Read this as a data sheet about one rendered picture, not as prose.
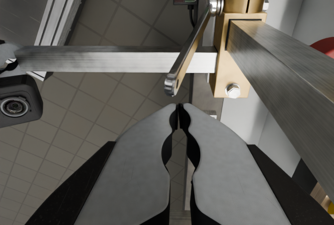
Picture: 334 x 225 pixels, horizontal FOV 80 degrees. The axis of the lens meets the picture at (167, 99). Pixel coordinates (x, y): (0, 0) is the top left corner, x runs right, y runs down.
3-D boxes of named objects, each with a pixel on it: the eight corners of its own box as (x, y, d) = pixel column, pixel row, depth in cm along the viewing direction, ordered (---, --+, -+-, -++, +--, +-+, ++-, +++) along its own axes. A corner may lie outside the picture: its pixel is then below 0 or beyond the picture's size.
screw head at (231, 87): (223, 95, 29) (225, 100, 28) (225, 82, 28) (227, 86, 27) (238, 96, 29) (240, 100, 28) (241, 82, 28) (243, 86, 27)
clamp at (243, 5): (208, 82, 34) (213, 98, 29) (218, -9, 27) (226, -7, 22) (242, 83, 33) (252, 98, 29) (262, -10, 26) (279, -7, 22)
